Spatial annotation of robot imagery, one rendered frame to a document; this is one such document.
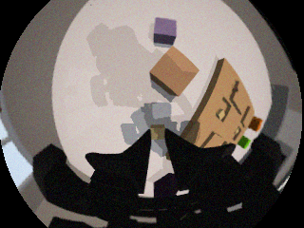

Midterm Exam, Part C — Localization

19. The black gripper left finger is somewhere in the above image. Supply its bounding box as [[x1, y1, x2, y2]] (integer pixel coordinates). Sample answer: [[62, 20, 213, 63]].
[[85, 129, 152, 194]]

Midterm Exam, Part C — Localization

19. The orange block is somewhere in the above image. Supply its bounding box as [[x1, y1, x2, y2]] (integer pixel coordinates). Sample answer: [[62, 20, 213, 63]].
[[248, 115, 262, 130]]

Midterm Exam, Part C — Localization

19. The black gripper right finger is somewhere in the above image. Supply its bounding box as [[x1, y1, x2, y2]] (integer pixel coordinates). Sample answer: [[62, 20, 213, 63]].
[[164, 129, 236, 193]]

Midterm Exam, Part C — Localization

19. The tan puzzle board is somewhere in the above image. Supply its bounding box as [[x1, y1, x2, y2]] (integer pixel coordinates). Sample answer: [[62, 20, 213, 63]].
[[181, 58, 255, 148]]

